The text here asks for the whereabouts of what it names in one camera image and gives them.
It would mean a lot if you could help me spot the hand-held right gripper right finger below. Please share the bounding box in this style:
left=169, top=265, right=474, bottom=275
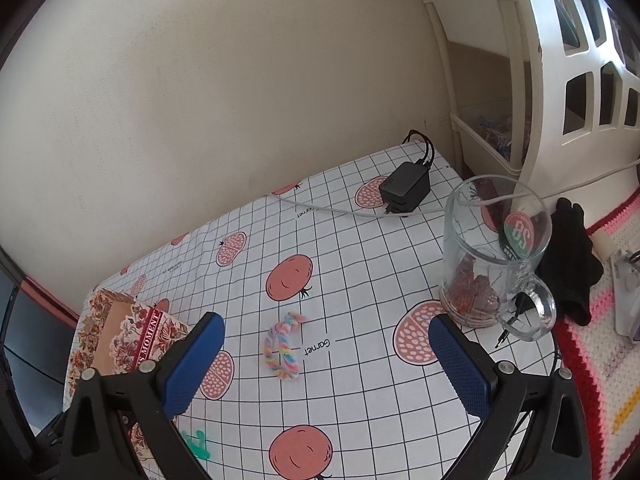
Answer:
left=428, top=314, right=593, bottom=480

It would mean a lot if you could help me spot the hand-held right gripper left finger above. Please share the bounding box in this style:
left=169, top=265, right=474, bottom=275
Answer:
left=60, top=311, right=226, bottom=480

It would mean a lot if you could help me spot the floral paper gift box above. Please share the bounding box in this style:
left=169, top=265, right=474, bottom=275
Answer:
left=65, top=287, right=198, bottom=461

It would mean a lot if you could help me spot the rainbow braided hair tie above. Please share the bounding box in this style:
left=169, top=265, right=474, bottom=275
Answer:
left=263, top=312, right=308, bottom=381

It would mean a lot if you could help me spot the desktop with checked tablecloth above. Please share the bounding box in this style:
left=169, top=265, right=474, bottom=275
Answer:
left=62, top=140, right=566, bottom=480

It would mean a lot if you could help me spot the blue cabinet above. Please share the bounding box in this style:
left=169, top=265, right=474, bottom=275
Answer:
left=0, top=280, right=81, bottom=431

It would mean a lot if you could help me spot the glass mug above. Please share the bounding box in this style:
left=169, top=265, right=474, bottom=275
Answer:
left=439, top=176, right=557, bottom=342

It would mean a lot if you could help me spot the green plastic clip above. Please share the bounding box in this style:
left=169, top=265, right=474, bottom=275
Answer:
left=181, top=429, right=210, bottom=461

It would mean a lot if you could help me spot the black board with pink edge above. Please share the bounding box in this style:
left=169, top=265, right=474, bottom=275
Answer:
left=0, top=247, right=81, bottom=328

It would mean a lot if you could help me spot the striped crochet blanket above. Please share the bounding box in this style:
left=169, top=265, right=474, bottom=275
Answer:
left=552, top=195, right=640, bottom=480

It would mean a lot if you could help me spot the black cloth glove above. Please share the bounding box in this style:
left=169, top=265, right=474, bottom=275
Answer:
left=535, top=197, right=606, bottom=327

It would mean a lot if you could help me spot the black power adapter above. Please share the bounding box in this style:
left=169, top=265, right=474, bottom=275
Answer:
left=378, top=130, right=435, bottom=217

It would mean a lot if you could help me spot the black cable with plug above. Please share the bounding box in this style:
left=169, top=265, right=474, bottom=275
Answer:
left=495, top=292, right=563, bottom=371

